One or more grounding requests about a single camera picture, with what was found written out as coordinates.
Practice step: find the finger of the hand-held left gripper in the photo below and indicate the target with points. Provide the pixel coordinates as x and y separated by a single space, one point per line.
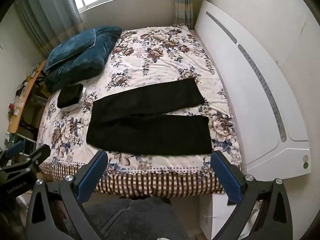
14 148
40 155

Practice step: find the small folded black cloth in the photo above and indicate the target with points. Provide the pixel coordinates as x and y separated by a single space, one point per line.
70 95

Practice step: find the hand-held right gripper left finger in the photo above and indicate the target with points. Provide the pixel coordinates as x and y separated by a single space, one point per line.
93 172

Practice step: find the teal folded plush blanket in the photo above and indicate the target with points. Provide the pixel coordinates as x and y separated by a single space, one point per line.
87 65

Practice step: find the small red item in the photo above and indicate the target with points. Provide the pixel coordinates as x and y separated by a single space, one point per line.
11 106

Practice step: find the green round sticker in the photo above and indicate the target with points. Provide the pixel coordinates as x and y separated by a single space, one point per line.
305 165

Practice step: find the floral quilt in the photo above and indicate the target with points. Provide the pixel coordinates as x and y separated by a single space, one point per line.
150 60

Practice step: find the white metal rack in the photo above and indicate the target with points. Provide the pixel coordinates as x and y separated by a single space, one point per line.
23 137

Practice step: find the white bed frame box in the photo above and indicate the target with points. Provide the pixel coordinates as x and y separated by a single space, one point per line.
215 217

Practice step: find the wooden desk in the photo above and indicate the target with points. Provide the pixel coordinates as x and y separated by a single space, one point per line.
21 105

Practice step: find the tied patterned curtain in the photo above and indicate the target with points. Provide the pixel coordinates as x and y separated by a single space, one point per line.
183 5

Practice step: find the grey fleece garment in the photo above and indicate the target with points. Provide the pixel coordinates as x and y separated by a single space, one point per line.
140 220

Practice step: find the white headboard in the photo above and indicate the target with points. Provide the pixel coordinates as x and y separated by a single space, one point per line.
250 105

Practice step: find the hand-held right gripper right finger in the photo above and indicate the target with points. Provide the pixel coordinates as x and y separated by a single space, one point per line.
226 177

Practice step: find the blue-grey curtain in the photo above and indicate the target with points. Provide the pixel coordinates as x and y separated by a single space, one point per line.
50 12

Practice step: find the black pants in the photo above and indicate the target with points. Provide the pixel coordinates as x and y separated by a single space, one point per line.
150 135

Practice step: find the teal plush pillow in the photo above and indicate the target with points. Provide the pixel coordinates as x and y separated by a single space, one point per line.
70 47

